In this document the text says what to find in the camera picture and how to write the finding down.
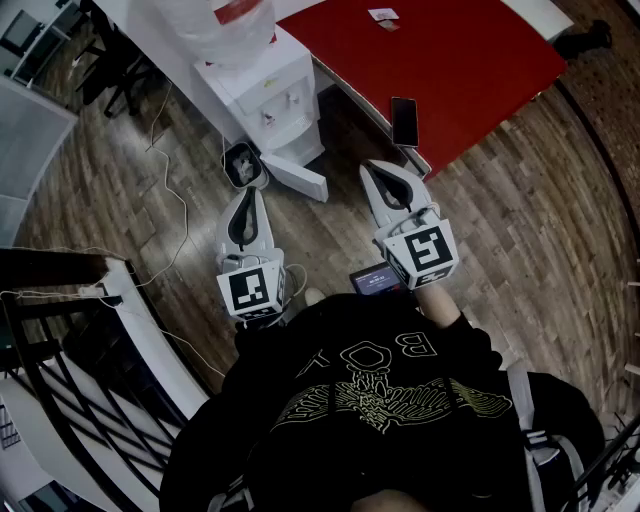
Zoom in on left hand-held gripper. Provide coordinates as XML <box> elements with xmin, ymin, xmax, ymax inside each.
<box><xmin>214</xmin><ymin>188</ymin><xmax>287</xmax><ymax>321</ymax></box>

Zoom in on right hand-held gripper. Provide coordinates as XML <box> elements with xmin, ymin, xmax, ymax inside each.
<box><xmin>358</xmin><ymin>158</ymin><xmax>460</xmax><ymax>291</ymax></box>

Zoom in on white water dispenser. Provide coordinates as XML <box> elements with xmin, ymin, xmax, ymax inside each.
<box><xmin>192</xmin><ymin>24</ymin><xmax>326</xmax><ymax>166</ymax></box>

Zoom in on person's right forearm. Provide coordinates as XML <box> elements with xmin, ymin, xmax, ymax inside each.
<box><xmin>417</xmin><ymin>282</ymin><xmax>464</xmax><ymax>331</ymax></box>

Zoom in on black smartphone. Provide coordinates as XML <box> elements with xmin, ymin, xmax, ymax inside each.
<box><xmin>390</xmin><ymin>96</ymin><xmax>420</xmax><ymax>149</ymax></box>

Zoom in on black device with screen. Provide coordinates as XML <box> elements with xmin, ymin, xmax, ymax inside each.
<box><xmin>348</xmin><ymin>263</ymin><xmax>404</xmax><ymax>297</ymax></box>

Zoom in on red table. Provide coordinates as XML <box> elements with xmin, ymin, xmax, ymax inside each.
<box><xmin>275</xmin><ymin>0</ymin><xmax>569</xmax><ymax>182</ymax></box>

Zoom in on black metal railing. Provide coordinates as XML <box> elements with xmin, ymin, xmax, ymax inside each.
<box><xmin>0</xmin><ymin>247</ymin><xmax>211</xmax><ymax>512</ymax></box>

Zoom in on black chair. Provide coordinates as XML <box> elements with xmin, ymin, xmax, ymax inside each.
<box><xmin>74</xmin><ymin>0</ymin><xmax>151</xmax><ymax>120</ymax></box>

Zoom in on black floor object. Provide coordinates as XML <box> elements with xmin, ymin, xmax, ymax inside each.
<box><xmin>553</xmin><ymin>18</ymin><xmax>614</xmax><ymax>57</ymax></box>

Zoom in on person's black printed sweatshirt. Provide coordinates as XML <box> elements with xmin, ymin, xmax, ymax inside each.
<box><xmin>158</xmin><ymin>292</ymin><xmax>606</xmax><ymax>512</ymax></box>

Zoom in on black stand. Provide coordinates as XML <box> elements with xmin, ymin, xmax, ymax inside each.
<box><xmin>572</xmin><ymin>412</ymin><xmax>640</xmax><ymax>506</ymax></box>

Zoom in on white floor cable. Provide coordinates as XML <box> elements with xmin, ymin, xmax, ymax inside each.
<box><xmin>147</xmin><ymin>79</ymin><xmax>194</xmax><ymax>281</ymax></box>

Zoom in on grey backpack strap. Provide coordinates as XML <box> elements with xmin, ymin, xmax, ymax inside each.
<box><xmin>505</xmin><ymin>363</ymin><xmax>586</xmax><ymax>512</ymax></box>

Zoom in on grey metal frame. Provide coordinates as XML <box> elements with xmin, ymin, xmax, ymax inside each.
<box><xmin>0</xmin><ymin>8</ymin><xmax>71</xmax><ymax>86</ymax></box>

